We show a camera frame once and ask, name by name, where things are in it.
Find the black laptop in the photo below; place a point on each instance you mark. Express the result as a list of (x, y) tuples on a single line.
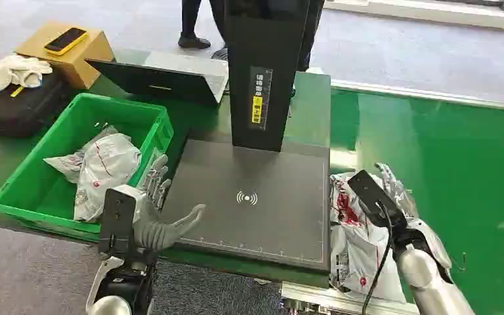
[(160, 80)]

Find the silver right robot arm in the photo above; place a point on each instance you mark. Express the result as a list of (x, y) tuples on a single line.
[(430, 287)]

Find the small yellow tag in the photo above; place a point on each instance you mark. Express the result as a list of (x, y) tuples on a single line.
[(16, 91)]

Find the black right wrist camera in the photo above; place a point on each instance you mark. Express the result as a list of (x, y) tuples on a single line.
[(373, 198)]

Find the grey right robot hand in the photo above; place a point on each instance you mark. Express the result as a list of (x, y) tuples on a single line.
[(428, 237)]

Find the brown cardboard box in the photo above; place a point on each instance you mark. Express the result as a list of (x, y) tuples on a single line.
[(82, 61)]

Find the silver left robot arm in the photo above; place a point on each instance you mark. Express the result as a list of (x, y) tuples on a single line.
[(121, 287)]

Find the aluminium frame rail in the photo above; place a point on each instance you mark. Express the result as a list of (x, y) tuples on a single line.
[(334, 300)]

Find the white parcel with red print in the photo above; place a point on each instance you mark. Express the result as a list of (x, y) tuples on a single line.
[(356, 243)]

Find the small white poly parcel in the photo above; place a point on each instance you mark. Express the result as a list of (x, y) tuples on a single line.
[(66, 165)]

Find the yellow and black label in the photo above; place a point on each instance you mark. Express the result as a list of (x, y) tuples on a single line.
[(259, 98)]

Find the white cloth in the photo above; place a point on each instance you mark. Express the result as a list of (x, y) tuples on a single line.
[(17, 69)]

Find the large white poly parcel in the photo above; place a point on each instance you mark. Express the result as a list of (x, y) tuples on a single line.
[(104, 169)]

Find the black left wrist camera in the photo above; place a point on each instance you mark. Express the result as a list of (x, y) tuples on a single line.
[(116, 221)]

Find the green plastic crate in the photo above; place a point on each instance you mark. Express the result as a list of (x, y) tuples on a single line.
[(34, 191)]

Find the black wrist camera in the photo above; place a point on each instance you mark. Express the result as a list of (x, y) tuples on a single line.
[(373, 198), (116, 221)]

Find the person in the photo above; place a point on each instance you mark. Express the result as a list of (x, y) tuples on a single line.
[(191, 26)]

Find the black carrying case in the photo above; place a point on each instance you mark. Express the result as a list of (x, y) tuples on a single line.
[(13, 108)]

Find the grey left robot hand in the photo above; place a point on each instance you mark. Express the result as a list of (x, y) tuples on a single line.
[(156, 232)]

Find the black scanner platform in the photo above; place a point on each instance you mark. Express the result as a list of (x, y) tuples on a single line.
[(252, 208)]

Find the phone in yellow case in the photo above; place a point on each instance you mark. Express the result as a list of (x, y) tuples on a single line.
[(65, 41)]

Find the black scanner column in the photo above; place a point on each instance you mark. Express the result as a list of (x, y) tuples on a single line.
[(260, 65)]

